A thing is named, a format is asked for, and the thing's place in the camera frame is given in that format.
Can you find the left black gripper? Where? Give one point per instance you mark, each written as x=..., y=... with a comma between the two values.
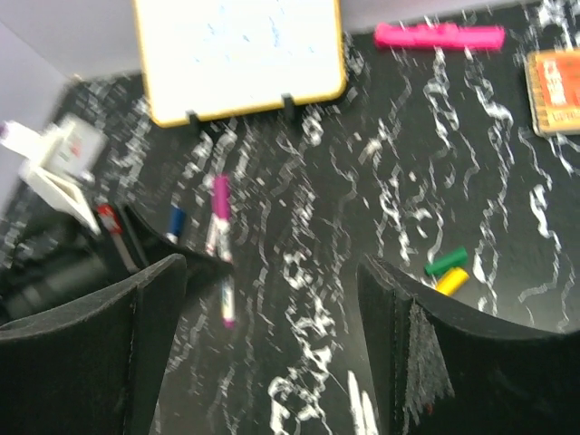
x=85, y=262

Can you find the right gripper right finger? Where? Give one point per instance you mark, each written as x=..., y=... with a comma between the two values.
x=441, y=367

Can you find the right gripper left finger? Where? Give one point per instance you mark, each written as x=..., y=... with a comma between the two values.
x=96, y=364

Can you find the white pen blue tip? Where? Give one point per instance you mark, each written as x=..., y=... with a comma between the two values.
x=176, y=224

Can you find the white pen red tip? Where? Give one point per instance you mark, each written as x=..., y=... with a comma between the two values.
x=112, y=224

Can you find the white pen pink tip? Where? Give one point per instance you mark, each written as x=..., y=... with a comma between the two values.
x=218, y=243

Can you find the green pen cap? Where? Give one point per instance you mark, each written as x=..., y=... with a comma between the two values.
x=439, y=267

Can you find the pink pen cap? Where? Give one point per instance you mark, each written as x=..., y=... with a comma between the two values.
x=220, y=199

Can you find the yellow pen cap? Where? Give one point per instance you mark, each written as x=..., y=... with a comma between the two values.
x=452, y=281

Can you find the orange card pack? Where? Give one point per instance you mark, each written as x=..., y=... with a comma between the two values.
x=553, y=91

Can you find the pink plastic clip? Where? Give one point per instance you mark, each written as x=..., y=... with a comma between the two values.
x=448, y=36

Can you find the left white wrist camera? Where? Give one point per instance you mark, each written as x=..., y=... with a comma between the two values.
x=57, y=161

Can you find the small whiteboard with orange frame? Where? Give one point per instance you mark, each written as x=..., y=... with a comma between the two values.
x=215, y=59

